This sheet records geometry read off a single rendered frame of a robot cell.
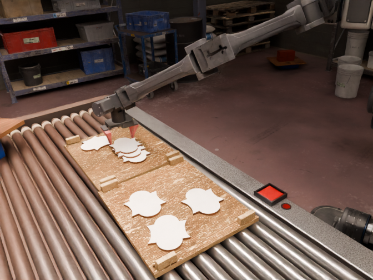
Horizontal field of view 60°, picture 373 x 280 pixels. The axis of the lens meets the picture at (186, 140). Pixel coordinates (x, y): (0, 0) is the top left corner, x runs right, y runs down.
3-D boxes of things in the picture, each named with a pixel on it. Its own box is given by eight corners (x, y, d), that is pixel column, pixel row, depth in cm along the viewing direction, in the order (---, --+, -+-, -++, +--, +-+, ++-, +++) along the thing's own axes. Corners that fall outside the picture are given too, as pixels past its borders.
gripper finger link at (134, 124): (140, 139, 137) (138, 119, 132) (124, 144, 134) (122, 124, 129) (133, 133, 142) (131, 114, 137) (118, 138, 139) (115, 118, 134)
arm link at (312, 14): (331, 13, 108) (326, -3, 107) (321, 17, 101) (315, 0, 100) (305, 25, 114) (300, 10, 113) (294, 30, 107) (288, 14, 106)
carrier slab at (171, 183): (184, 161, 127) (184, 158, 126) (258, 220, 96) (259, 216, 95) (98, 195, 111) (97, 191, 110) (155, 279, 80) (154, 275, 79)
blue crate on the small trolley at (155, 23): (146, 25, 463) (145, 10, 453) (171, 28, 432) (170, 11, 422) (126, 30, 439) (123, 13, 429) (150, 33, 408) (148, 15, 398)
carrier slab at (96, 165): (135, 125, 158) (135, 121, 158) (183, 159, 128) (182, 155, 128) (64, 148, 141) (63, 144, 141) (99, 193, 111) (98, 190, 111)
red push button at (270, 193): (269, 188, 110) (270, 185, 110) (283, 196, 106) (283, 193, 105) (257, 195, 107) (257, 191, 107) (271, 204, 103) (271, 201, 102)
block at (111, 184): (117, 184, 113) (116, 178, 112) (119, 186, 112) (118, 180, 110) (100, 190, 110) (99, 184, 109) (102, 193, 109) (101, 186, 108)
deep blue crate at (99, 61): (108, 64, 562) (105, 42, 544) (115, 69, 530) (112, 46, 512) (79, 69, 542) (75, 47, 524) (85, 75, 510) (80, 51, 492)
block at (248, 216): (251, 215, 96) (252, 208, 95) (256, 218, 95) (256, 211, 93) (236, 223, 93) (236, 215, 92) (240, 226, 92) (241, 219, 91)
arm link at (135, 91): (222, 69, 100) (208, 36, 98) (213, 74, 96) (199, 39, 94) (132, 109, 127) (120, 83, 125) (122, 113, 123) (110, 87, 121)
